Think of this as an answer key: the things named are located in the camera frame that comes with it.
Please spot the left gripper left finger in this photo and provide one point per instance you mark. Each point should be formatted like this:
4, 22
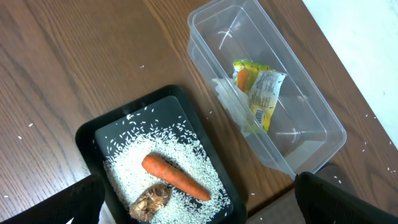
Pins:
79, 203

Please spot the foil snack wrapper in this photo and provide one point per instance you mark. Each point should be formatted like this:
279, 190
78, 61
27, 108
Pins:
262, 84

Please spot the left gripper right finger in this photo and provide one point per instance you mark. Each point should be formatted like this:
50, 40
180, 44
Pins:
322, 202

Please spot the orange carrot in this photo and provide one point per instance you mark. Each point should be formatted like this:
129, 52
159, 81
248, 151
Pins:
164, 171

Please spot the clear plastic bin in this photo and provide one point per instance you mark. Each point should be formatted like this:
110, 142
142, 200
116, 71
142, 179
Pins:
304, 133

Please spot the brown food scrap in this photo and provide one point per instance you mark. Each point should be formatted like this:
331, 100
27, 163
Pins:
150, 202

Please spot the black waste tray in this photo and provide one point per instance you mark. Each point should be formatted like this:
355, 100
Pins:
167, 101

